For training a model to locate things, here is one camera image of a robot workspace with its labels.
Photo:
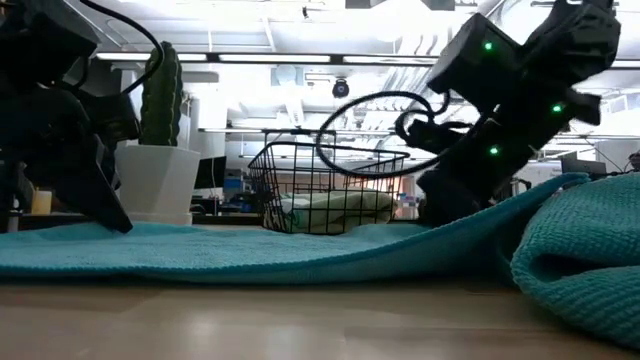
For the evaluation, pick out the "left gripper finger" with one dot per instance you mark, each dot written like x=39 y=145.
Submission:
x=85 y=185

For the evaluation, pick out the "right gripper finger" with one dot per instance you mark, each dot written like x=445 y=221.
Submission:
x=450 y=200

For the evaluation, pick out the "green microfiber towel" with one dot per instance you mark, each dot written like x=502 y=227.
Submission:
x=350 y=210

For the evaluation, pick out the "teal microfiber towel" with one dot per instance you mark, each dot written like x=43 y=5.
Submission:
x=200 y=250
x=600 y=280

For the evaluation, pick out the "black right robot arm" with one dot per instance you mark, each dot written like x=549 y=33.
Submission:
x=525 y=75

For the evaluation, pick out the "pale yellow cup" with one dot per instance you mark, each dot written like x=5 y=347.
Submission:
x=41 y=202

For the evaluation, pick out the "white hexagonal plant pot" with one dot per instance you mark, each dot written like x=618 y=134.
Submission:
x=155 y=185

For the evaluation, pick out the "black computer monitor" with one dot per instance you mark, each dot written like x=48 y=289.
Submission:
x=210 y=172
x=582 y=165

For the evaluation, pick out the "black ceiling spotlight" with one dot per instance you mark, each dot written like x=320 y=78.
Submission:
x=340 y=88

